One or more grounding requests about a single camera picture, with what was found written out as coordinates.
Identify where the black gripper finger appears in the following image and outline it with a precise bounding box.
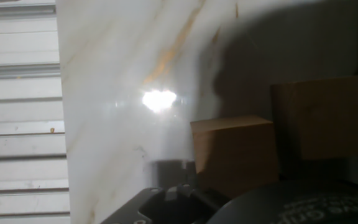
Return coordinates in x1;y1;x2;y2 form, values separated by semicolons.
99;183;231;224

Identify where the medium wooden cube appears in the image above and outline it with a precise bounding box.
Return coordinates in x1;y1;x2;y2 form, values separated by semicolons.
190;114;281;200
270;74;358;180

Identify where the marble pattern mat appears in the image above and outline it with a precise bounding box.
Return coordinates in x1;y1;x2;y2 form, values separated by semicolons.
55;0;358;224

